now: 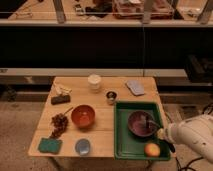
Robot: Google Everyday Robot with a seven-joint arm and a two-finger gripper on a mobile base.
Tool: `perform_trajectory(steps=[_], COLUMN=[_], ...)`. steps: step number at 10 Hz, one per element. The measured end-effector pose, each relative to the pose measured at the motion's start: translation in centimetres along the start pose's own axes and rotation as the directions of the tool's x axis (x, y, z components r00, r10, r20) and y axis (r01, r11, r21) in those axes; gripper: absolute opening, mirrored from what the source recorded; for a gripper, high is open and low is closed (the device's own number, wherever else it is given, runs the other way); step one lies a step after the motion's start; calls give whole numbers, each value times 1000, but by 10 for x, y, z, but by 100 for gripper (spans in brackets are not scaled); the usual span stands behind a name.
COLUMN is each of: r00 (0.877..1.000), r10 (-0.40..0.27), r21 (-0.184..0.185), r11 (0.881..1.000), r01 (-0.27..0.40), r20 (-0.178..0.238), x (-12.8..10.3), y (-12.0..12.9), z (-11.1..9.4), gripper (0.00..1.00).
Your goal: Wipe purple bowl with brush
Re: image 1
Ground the wooden folding table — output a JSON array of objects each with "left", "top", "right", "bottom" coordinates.
[{"left": 28, "top": 77, "right": 167, "bottom": 157}]

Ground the orange bowl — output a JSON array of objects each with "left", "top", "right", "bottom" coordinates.
[{"left": 71, "top": 105, "right": 95, "bottom": 128}]

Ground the green sponge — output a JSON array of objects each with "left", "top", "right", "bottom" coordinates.
[{"left": 38, "top": 138, "right": 62, "bottom": 154}]

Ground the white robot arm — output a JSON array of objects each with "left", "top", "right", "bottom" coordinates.
[{"left": 157, "top": 114, "right": 213, "bottom": 164}]

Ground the dark dish brush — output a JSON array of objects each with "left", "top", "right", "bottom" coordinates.
[{"left": 144, "top": 117, "right": 176, "bottom": 153}]

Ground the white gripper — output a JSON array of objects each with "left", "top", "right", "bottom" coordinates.
[{"left": 157, "top": 124, "right": 174, "bottom": 142}]

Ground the small metal cup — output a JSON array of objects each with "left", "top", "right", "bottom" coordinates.
[{"left": 106, "top": 91, "right": 117, "bottom": 105}]

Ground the red yellow apple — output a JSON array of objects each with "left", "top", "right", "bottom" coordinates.
[{"left": 144, "top": 143, "right": 160, "bottom": 157}]

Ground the green plastic tray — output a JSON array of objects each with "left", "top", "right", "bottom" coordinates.
[{"left": 114, "top": 101, "right": 170, "bottom": 161}]

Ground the purple bowl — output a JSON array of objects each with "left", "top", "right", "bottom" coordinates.
[{"left": 128, "top": 111, "right": 155, "bottom": 137}]

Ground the folded blue grey cloth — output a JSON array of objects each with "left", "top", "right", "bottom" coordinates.
[{"left": 126, "top": 80, "right": 145, "bottom": 96}]

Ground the black rectangular block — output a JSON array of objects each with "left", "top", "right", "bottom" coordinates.
[{"left": 51, "top": 95, "right": 70, "bottom": 105}]

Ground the bunch of dark grapes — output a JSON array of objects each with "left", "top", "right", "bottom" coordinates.
[{"left": 50, "top": 108, "right": 72, "bottom": 139}]

